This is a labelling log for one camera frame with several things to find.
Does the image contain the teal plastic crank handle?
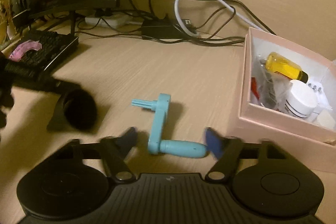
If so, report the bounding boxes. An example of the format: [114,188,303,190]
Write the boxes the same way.
[131,93,210,159]

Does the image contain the red packet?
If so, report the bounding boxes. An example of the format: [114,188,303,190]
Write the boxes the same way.
[251,77,260,105]

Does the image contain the clear bag with black part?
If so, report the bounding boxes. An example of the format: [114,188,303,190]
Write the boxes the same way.
[252,55,291,111]

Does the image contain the yellow liquid bottle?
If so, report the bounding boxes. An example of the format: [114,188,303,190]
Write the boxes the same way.
[265,52,309,83]

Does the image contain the white square power adapter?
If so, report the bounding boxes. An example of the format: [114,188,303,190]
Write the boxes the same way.
[312,109,335,130]

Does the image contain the pink open cardboard box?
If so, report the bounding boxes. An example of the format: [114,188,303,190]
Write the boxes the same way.
[227,28,335,172]

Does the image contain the white round jar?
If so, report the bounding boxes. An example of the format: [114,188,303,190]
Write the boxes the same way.
[278,80,318,119]

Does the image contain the black keyboard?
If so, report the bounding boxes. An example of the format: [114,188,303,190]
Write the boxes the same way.
[1,30,79,79]

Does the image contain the black power brick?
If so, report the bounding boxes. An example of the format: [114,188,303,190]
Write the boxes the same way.
[140,20,183,39]

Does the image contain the white power strip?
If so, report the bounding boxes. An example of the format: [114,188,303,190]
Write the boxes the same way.
[85,13,131,28]

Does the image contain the pink plastic piece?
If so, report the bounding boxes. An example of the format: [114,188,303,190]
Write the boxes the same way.
[9,40,42,62]

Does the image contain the black tangled cables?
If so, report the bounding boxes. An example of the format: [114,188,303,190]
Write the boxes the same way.
[76,0,276,47]

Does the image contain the white looped cable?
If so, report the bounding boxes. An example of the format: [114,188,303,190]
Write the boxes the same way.
[174,0,264,37]

